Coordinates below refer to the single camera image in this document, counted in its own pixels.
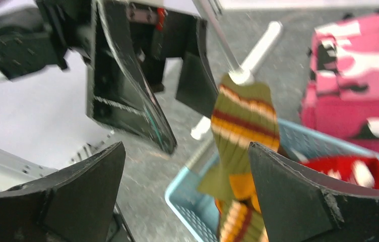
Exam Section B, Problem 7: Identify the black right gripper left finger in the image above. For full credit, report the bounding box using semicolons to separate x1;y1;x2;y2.
0;142;127;241

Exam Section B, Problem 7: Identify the light blue plastic basket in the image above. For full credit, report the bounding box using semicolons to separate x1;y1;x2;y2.
165;119;379;241

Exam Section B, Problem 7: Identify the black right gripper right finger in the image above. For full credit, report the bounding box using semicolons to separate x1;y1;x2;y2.
248;143;379;241

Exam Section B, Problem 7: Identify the white drying rack stand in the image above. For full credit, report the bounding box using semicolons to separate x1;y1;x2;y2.
186;1;283;172

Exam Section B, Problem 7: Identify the red sock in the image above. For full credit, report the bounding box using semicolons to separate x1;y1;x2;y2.
302;155;379;190

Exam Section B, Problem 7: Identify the pink camouflage cloth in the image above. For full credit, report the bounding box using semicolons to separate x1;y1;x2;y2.
299;10;379;153

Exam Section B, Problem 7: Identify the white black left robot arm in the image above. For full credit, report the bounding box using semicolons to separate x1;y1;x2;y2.
0;1;218;154

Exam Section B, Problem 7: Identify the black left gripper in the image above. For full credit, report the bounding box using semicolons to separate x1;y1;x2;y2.
36;1;218;154

